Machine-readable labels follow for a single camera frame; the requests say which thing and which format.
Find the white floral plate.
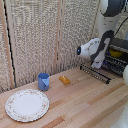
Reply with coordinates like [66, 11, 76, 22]
[4, 88, 51, 123]

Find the black wire dish rack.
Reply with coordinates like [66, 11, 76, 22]
[79, 35, 128, 85]

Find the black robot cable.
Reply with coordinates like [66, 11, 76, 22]
[114, 15, 128, 36]

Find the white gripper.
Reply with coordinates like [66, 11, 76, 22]
[90, 54, 105, 70]

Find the orange rectangular block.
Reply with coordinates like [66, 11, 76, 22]
[58, 75, 71, 86]

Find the yellow dish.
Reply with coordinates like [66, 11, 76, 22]
[109, 48, 125, 59]

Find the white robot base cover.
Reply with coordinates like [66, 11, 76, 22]
[111, 102, 128, 128]

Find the woven room divider panel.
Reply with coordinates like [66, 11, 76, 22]
[0, 0, 16, 94]
[4, 0, 63, 88]
[59, 0, 103, 73]

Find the blue mug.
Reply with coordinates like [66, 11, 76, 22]
[37, 72, 51, 92]

